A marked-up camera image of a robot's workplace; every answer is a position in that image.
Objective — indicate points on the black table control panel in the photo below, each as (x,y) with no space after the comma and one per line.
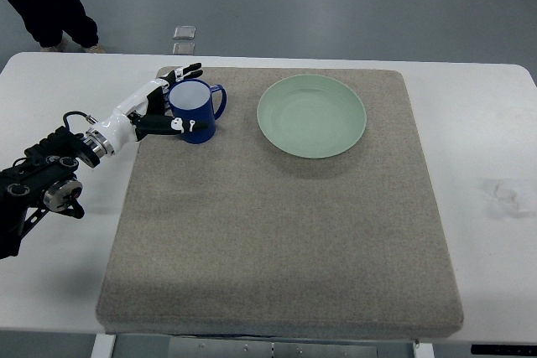
(507,350)

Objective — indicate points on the lower metal floor plate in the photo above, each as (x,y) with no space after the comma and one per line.
(184,48)

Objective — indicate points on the blue mug white inside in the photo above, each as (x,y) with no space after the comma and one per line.
(196,106)

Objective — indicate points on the beige felt mat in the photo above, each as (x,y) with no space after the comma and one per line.
(236,237)

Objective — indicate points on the upper metal floor plate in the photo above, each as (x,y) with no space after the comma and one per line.
(184,32)

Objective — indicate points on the person in black trousers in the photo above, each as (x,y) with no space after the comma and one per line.
(49,21)

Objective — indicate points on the metal table frame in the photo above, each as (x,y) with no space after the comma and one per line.
(148,346)

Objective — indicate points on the metal floor plate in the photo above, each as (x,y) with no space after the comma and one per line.
(184,32)
(184,48)

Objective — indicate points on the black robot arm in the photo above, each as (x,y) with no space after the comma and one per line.
(43,181)

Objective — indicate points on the light green plate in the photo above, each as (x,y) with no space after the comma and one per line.
(311,116)

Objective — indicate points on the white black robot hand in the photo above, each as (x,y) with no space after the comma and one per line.
(146,111)

